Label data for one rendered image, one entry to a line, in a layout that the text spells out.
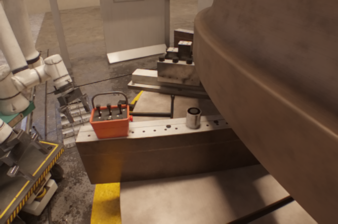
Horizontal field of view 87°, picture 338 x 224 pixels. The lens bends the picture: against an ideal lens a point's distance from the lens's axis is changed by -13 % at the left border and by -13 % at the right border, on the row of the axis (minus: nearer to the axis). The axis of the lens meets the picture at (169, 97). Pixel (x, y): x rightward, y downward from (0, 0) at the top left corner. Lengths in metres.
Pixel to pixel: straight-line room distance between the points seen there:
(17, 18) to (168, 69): 1.33
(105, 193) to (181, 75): 1.25
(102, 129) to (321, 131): 0.91
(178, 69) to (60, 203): 1.54
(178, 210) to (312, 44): 1.03
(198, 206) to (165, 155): 0.36
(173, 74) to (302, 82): 1.51
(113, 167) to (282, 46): 1.06
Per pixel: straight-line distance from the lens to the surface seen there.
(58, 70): 1.12
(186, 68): 1.97
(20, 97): 1.52
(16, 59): 1.19
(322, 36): 0.70
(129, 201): 1.30
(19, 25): 1.39
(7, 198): 1.60
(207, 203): 1.29
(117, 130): 1.07
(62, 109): 1.10
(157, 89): 2.18
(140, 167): 1.27
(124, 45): 4.08
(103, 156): 1.20
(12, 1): 1.36
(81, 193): 1.80
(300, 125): 0.60
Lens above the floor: 1.42
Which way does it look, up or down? 32 degrees down
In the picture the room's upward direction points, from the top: straight up
